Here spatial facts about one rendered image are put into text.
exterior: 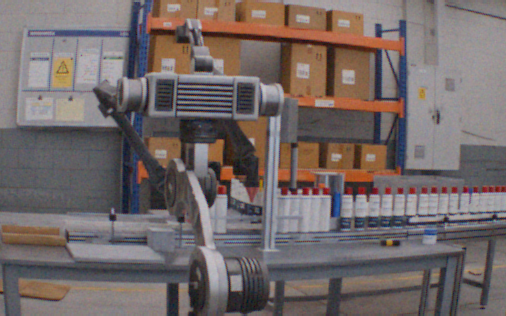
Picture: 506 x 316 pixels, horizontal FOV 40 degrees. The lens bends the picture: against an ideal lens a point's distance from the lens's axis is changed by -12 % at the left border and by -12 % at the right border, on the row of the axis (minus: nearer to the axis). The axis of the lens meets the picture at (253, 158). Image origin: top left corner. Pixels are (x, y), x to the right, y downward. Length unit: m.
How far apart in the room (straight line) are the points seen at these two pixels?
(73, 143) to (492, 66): 5.35
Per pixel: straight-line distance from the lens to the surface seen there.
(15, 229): 3.40
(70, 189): 7.74
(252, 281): 2.31
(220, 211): 3.40
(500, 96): 9.90
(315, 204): 3.56
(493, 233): 4.11
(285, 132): 3.31
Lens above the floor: 1.39
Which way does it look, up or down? 3 degrees down
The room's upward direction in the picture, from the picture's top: 3 degrees clockwise
